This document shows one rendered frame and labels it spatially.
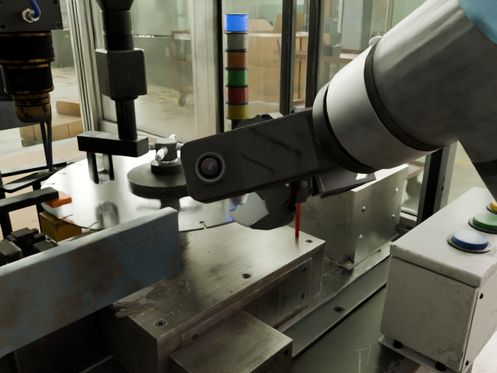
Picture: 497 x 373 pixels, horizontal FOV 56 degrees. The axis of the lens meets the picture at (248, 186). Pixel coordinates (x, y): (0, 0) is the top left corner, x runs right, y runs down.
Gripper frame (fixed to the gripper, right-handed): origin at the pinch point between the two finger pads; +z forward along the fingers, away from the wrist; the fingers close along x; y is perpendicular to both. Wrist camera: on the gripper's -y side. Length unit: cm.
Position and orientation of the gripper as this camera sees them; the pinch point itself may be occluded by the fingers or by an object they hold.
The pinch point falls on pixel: (226, 195)
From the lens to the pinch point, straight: 47.9
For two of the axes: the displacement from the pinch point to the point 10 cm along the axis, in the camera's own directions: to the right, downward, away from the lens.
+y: 8.6, -1.8, 4.7
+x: -2.7, -9.5, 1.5
